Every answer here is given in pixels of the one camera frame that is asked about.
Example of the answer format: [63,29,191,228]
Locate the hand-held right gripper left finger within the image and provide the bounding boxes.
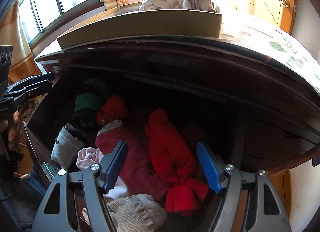
[32,140,128,232]

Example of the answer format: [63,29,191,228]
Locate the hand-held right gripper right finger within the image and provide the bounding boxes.
[196,141,293,232]

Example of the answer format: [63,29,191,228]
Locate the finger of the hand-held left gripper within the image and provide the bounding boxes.
[7,72,55,91]
[12,81,53,104]

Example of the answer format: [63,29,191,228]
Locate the maroon underwear grey waistband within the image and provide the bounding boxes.
[95,120,170,207]

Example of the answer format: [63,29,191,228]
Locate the pink underwear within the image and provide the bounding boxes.
[76,147,130,199]

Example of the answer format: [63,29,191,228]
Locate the small red garment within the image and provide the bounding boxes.
[144,108,210,217]

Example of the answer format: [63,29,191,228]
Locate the green and black underwear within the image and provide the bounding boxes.
[72,77,112,129]

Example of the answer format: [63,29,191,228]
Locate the small red underwear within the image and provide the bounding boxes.
[96,95,128,129]

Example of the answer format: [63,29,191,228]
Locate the shallow cardboard box tray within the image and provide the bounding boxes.
[56,2,223,48]

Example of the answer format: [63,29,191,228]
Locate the person's left hand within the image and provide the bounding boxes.
[6,111,22,151]

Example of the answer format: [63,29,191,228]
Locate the orange curtain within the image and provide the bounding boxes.
[0,0,43,80]

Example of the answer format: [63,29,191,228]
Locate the dark wooden table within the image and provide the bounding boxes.
[35,35,320,175]

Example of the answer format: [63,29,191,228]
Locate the wooden door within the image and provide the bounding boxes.
[250,0,300,35]

